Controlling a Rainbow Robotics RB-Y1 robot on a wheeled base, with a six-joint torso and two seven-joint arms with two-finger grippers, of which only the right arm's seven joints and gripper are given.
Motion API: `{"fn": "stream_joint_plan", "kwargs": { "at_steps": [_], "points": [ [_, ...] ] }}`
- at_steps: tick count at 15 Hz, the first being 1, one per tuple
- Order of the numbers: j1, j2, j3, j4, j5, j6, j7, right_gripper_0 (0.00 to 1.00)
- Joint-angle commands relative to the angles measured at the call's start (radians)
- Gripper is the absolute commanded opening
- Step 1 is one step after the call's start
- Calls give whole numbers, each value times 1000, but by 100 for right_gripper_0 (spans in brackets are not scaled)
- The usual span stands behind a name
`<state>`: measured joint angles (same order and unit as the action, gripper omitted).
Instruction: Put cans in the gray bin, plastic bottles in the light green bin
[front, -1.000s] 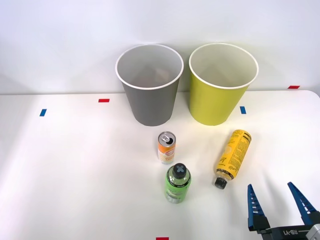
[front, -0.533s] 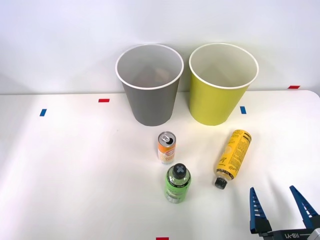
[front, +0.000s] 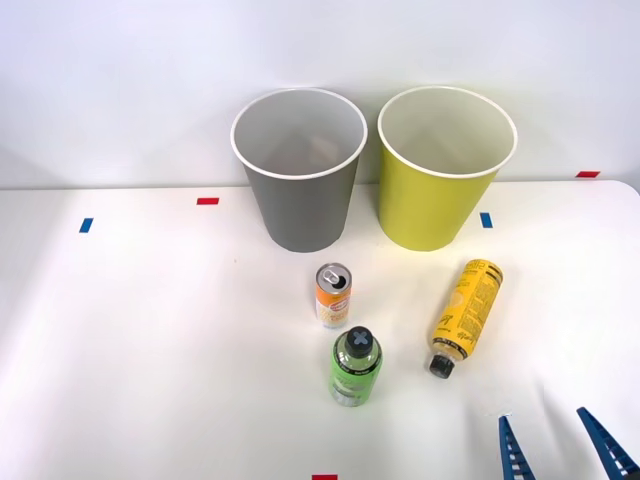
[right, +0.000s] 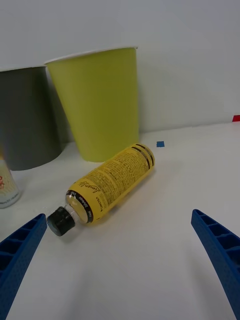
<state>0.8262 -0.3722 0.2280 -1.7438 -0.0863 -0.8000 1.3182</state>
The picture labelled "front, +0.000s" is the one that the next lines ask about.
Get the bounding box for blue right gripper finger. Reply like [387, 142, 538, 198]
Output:
[575, 406, 640, 480]
[497, 414, 538, 480]

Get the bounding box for yellow plastic bottle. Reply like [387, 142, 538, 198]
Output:
[427, 258, 504, 381]

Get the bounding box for green plastic bottle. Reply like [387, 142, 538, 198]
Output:
[328, 325, 385, 409]

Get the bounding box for orange and white drink can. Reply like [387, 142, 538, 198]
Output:
[314, 262, 354, 330]

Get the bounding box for yellow-green plastic waste bin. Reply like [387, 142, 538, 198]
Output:
[376, 85, 519, 253]

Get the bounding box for grey plastic waste bin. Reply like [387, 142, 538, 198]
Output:
[229, 87, 370, 254]

